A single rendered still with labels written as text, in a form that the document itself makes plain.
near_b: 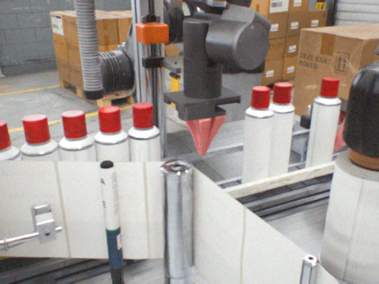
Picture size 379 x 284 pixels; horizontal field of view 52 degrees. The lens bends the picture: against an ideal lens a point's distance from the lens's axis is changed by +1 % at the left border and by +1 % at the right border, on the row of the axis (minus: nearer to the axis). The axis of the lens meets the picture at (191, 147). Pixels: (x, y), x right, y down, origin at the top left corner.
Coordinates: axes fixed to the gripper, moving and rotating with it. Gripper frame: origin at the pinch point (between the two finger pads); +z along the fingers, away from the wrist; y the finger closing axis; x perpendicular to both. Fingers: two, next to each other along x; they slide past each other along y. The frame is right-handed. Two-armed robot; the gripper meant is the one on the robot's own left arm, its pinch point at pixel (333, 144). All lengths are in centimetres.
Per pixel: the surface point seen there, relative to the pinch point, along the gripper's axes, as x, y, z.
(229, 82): 113, -219, -34
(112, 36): 44, -336, -15
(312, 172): -5.0, 3.8, 7.9
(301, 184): -4.5, 3.0, 11.1
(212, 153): -22.6, -3.6, 15.6
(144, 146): -39.0, 2.5, 20.2
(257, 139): -20.2, 2.1, 8.9
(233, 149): -18.8, -3.6, 12.8
